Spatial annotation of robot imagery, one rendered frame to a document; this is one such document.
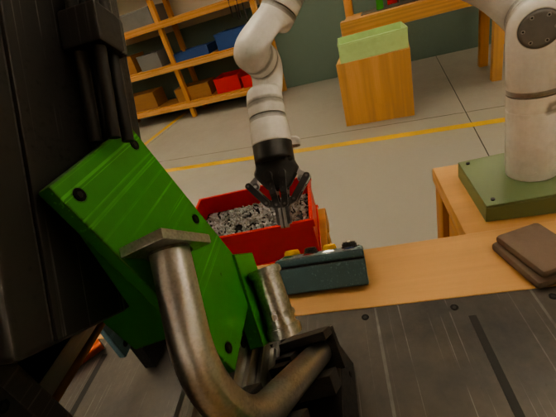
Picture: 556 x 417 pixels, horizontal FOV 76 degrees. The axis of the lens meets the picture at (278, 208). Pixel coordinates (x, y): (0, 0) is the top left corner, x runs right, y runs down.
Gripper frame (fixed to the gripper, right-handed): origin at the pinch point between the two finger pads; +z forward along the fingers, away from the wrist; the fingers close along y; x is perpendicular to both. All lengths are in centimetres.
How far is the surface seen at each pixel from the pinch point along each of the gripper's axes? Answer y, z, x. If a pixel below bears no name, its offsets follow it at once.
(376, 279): 14.5, 12.7, -3.4
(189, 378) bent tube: 0.8, 10.7, -43.0
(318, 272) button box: 5.5, 10.1, -5.4
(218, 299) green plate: -0.6, 7.7, -33.2
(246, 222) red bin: -13.0, -1.2, 18.3
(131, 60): -286, -299, 422
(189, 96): -211, -233, 451
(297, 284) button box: 1.6, 11.5, -5.5
